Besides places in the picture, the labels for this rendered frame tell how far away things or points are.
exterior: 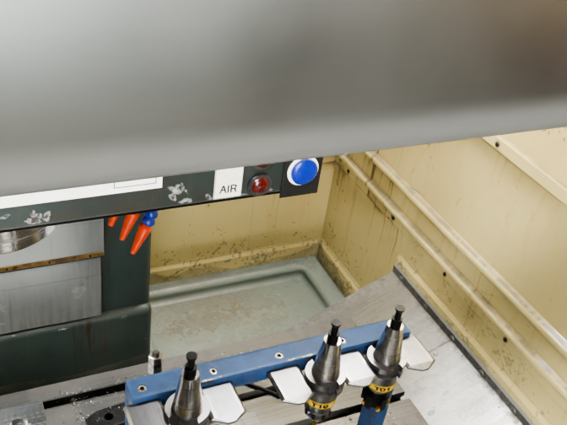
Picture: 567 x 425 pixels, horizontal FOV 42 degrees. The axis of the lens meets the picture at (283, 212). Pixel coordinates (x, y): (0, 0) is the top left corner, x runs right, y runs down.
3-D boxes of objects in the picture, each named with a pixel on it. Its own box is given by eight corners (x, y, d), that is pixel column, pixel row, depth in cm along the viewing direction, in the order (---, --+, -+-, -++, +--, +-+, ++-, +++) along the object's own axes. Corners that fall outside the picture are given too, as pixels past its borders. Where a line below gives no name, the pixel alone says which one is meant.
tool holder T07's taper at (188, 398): (198, 392, 107) (202, 359, 104) (207, 416, 104) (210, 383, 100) (168, 398, 106) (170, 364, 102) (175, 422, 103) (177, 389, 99)
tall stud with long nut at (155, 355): (162, 402, 147) (164, 355, 139) (148, 406, 145) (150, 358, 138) (159, 392, 149) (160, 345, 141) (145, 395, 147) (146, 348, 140)
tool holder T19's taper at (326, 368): (332, 358, 116) (338, 326, 113) (345, 379, 113) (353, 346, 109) (306, 364, 115) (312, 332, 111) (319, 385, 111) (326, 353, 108)
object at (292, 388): (317, 400, 111) (318, 397, 111) (285, 409, 109) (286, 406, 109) (297, 368, 116) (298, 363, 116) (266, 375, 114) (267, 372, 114)
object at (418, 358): (438, 368, 120) (440, 364, 120) (411, 375, 118) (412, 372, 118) (415, 338, 125) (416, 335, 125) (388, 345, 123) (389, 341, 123)
